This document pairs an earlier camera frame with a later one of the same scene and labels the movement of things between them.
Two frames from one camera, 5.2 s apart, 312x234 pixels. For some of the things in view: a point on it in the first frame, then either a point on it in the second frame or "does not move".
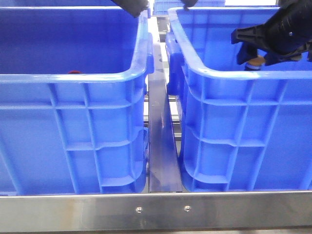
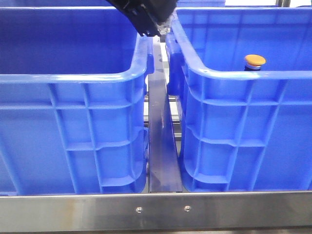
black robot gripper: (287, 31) → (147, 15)
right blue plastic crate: (240, 130) does not move
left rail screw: (139, 209) does not move
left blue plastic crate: (73, 93) does not move
